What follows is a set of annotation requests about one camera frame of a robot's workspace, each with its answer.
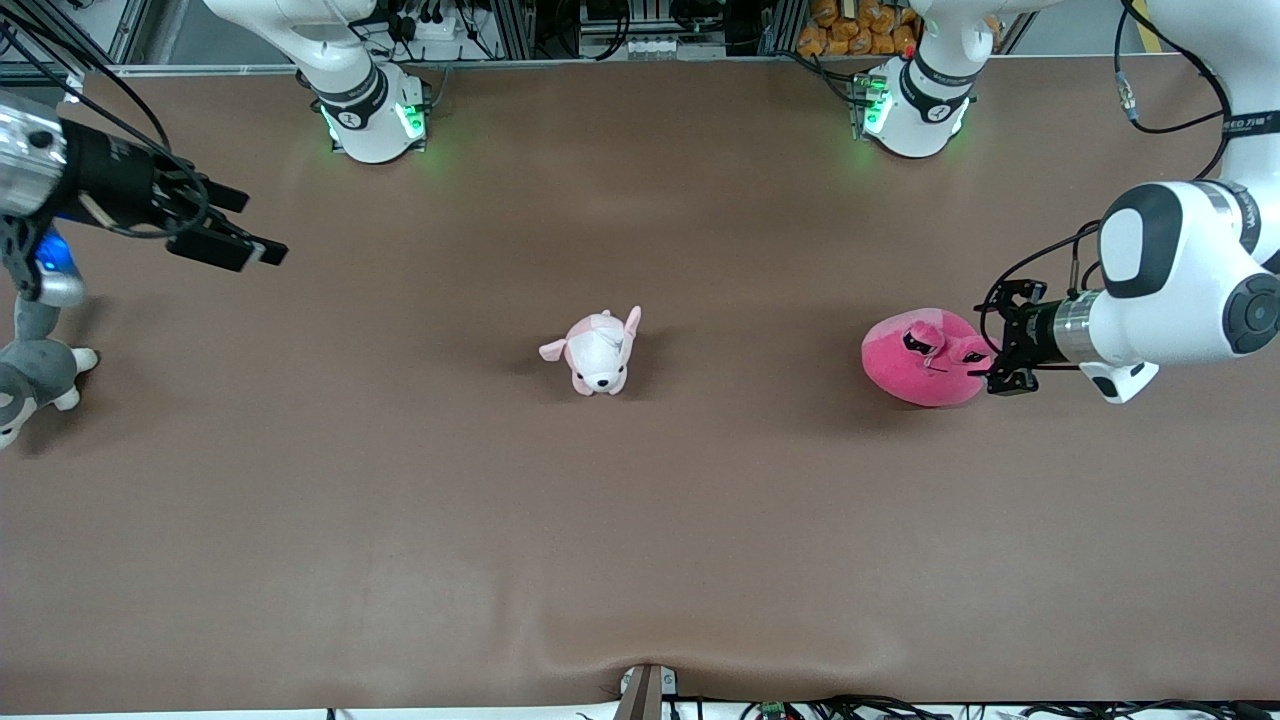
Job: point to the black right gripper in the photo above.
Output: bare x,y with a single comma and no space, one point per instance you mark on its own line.
112,180

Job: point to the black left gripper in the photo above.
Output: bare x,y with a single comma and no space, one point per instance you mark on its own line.
1030,332

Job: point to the round hot pink plush toy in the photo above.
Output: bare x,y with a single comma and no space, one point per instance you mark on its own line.
915,375

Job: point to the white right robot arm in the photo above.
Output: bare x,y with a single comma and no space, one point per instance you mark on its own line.
365,120

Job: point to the grey white plush husky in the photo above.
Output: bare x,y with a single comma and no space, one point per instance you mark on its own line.
35,375

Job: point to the white power strip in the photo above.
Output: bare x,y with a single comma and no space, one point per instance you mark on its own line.
430,28

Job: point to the brown table mat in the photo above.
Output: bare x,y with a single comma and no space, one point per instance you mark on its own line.
700,520

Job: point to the pale pink white plush dog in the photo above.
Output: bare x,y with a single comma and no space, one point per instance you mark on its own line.
598,355

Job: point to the small green circuit board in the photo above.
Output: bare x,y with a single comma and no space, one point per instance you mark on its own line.
772,711

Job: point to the white connector block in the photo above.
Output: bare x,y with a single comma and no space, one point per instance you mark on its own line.
670,46

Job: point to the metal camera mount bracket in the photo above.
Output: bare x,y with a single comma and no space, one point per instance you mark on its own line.
645,695

